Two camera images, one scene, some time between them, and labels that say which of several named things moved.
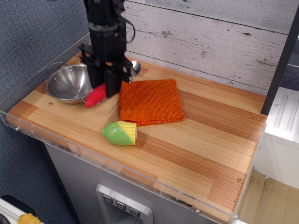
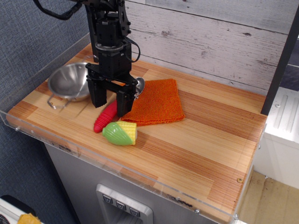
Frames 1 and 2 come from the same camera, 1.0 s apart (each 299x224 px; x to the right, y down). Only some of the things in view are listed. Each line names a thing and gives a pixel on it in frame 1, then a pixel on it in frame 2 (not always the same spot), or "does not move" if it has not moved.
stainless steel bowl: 71,84 does not move
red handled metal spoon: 99,94 → 110,112
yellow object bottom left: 28,219 does not move
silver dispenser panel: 117,207 does not move
